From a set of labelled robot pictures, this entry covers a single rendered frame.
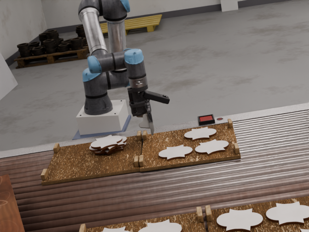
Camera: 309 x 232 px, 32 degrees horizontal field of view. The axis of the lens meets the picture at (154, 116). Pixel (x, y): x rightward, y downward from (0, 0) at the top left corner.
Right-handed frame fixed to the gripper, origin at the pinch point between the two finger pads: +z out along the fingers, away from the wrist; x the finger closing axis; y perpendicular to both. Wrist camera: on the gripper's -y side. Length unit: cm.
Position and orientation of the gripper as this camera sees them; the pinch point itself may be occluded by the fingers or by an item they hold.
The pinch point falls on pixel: (151, 129)
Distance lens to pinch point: 230.4
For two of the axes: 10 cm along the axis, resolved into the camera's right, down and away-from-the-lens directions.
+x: 1.3, 3.4, -9.3
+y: -9.8, 2.0, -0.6
